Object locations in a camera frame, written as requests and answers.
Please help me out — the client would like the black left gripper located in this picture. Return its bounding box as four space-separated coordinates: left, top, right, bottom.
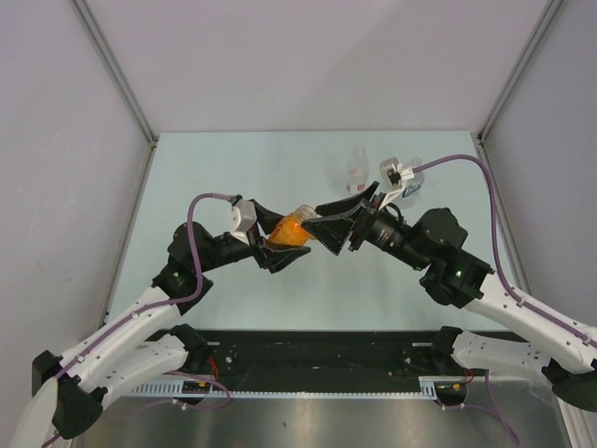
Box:
196 199 309 273

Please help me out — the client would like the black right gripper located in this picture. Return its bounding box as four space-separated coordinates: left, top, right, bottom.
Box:
300 182 430 273

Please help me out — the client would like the small orange juice bottle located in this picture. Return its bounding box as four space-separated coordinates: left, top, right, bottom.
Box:
268 204 318 246

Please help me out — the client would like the clear bottle red white label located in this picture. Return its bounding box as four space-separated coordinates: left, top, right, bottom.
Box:
346 146 369 195

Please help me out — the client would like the clear bottle blue green label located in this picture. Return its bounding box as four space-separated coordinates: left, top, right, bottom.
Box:
400 157 425 201

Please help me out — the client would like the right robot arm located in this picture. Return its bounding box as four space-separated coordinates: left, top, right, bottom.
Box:
301 185 596 412

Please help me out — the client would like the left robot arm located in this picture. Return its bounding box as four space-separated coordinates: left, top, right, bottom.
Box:
32 193 316 440

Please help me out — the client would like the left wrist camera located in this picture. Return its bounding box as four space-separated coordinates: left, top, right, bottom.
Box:
229 199 257 245

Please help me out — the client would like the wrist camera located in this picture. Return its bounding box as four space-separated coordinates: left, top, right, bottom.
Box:
380 157 414 208
229 199 257 245

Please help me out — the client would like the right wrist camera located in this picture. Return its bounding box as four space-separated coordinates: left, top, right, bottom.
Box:
380 157 414 208

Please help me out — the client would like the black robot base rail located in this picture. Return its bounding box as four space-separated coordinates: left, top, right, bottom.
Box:
152 326 528 393

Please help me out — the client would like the white slotted cable duct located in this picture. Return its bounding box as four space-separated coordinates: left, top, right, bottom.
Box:
126 376 437 400

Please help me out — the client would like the left aluminium frame post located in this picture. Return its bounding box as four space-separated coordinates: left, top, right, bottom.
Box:
68 0 158 147

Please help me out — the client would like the aluminium frame post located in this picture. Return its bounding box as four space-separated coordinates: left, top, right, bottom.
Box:
68 0 158 147
476 0 567 145

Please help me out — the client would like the right aluminium frame post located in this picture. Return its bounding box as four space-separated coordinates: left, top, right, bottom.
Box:
476 0 567 145

